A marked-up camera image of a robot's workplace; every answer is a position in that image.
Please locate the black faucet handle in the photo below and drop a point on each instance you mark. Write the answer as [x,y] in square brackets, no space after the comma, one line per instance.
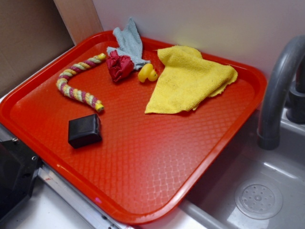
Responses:
[296,110]

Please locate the brown cardboard panel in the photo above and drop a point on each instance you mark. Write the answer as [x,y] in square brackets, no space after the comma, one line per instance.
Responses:
[32,34]

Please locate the grey plastic sink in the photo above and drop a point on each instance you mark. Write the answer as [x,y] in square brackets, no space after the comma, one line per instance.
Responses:
[247,187]

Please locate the grey blue cloth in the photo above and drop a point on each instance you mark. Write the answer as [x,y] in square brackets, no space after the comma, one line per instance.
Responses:
[129,44]

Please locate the yellow microfiber cloth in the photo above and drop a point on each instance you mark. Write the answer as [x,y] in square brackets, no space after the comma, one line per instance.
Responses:
[187,79]

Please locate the grey toy faucet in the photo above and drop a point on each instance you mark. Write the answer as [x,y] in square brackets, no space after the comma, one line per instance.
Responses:
[276,95]

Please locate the black rectangular box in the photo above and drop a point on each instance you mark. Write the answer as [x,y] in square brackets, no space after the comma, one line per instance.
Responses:
[84,131]

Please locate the twisted rope toy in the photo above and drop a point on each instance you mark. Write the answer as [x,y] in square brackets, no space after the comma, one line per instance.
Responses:
[77,94]

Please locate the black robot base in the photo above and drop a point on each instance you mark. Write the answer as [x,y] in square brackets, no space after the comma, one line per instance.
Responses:
[19,167]

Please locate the yellow rubber duck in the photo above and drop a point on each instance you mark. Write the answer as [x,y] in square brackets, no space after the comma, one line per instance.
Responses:
[147,72]

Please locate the red plastic tray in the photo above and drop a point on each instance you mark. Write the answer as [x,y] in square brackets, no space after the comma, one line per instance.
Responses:
[146,163]

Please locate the crumpled red fabric piece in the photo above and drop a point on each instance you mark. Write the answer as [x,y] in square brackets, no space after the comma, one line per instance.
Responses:
[119,66]

